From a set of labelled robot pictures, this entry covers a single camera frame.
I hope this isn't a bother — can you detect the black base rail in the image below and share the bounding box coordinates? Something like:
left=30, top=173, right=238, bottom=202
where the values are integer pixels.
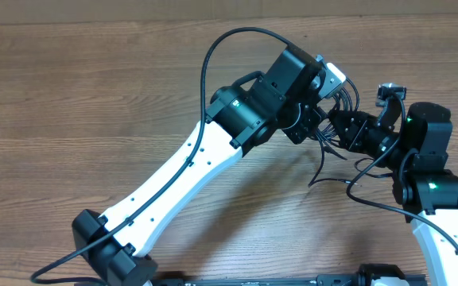
left=150, top=274, right=364, bottom=286

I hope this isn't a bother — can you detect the thin black cable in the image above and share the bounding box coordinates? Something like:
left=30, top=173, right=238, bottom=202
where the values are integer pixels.
left=307, top=138, right=363, bottom=188

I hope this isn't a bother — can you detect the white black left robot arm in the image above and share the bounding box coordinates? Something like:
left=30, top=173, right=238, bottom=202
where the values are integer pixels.
left=72, top=45, right=347, bottom=285

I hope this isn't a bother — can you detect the black USB cable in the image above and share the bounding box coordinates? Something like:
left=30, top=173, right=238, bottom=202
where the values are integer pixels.
left=312, top=77, right=361, bottom=162

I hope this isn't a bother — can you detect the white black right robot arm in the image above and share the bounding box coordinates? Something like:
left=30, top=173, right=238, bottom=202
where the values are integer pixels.
left=329, top=102, right=458, bottom=285

